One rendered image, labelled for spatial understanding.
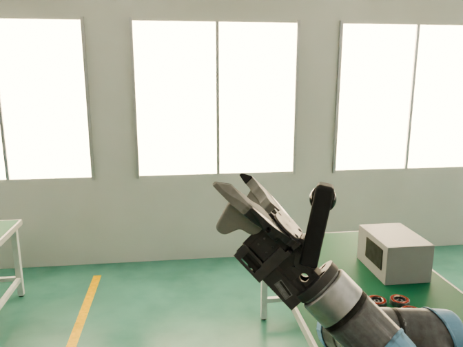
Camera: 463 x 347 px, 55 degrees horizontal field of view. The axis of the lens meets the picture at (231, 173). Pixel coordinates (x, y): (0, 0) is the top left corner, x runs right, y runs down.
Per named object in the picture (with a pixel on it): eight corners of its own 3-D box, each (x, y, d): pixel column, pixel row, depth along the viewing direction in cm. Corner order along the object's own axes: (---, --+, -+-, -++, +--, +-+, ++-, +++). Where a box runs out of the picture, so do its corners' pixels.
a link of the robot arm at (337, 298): (363, 300, 57) (361, 280, 65) (337, 274, 58) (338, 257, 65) (321, 336, 59) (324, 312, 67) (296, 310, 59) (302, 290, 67)
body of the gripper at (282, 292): (229, 252, 61) (291, 317, 60) (272, 210, 59) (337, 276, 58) (242, 239, 69) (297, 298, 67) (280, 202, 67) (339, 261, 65)
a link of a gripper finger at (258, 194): (221, 193, 73) (245, 233, 66) (245, 168, 71) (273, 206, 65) (232, 200, 75) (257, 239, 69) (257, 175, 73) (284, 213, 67)
